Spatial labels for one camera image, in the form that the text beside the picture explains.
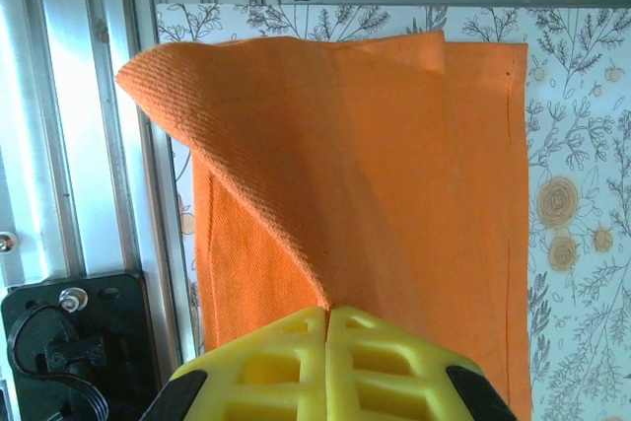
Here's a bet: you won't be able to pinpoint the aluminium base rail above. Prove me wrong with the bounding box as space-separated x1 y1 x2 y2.
0 0 198 421

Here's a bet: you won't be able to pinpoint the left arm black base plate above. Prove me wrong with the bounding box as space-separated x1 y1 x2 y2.
0 270 149 421

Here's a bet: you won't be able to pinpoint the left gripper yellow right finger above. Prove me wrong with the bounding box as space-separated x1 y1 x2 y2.
327 305 519 421

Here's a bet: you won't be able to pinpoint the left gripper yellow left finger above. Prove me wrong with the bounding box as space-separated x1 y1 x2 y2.
140 306 330 421

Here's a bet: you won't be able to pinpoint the floral patterned table mat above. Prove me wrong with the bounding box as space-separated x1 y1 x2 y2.
155 1 631 421

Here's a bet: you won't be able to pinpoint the orange trousers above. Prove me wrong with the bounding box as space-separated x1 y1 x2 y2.
115 30 533 421

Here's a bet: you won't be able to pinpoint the black base cable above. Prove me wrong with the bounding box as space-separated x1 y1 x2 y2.
7 301 112 421

